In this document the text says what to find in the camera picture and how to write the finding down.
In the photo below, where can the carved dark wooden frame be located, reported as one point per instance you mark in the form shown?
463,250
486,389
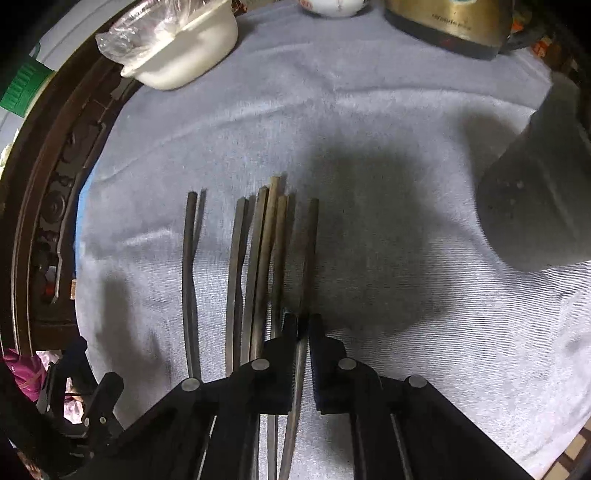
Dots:
27,230

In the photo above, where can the gold electric kettle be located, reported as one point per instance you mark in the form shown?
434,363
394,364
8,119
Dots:
438,23

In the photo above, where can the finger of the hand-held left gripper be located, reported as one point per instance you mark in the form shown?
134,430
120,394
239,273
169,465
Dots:
108,392
48,387

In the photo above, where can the pink cloth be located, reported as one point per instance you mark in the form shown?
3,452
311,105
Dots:
23,374

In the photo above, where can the dark grey chopstick holder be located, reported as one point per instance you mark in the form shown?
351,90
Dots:
531,207

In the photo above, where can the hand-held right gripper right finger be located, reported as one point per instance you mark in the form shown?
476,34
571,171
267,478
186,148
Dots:
318,369

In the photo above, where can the grey towel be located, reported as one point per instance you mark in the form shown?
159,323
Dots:
369,115

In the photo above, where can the white patterned bowl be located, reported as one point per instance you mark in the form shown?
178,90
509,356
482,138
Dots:
332,7

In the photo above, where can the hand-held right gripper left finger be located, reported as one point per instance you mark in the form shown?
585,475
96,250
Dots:
291,369

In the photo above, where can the green thermos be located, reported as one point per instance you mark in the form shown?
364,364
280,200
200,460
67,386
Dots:
23,87

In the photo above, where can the white pot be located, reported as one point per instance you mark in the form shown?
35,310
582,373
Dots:
198,46

